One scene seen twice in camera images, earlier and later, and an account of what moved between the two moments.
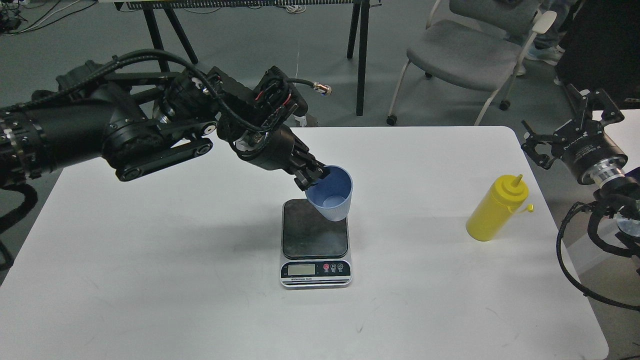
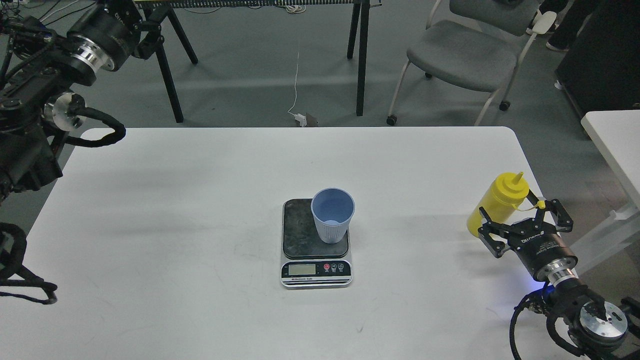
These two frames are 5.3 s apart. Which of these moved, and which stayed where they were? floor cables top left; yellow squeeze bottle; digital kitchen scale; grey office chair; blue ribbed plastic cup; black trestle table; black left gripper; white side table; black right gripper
Moved: blue ribbed plastic cup; black left gripper; black right gripper
Stayed: yellow squeeze bottle; floor cables top left; digital kitchen scale; white side table; grey office chair; black trestle table
